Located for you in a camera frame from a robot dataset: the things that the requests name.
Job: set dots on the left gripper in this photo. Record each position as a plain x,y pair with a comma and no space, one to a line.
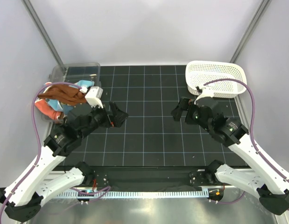
120,115

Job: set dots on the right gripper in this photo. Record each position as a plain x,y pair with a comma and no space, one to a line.
177,112

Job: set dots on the brown towel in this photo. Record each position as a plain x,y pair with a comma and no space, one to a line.
65,93

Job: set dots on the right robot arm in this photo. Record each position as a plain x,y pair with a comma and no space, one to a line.
269,183

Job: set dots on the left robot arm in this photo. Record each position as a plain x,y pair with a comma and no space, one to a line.
23,199

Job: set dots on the black grid mat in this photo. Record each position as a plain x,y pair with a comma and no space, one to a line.
150,136

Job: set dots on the white perforated basket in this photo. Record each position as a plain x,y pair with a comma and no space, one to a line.
198,73

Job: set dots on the clear plastic bin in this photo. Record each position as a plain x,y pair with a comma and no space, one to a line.
75,72

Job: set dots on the blue and orange towel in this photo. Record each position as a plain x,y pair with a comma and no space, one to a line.
65,102

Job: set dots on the salmon pink towel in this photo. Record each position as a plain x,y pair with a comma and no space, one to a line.
47,110

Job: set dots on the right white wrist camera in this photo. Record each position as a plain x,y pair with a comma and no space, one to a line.
205,91

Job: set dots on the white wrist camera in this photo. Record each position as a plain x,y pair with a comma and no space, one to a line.
205,91
93,96

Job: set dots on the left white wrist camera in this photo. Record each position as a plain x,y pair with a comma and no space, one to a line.
93,96

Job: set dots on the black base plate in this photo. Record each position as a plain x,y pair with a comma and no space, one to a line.
145,177

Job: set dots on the white slotted cable duct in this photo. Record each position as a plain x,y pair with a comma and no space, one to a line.
71,194

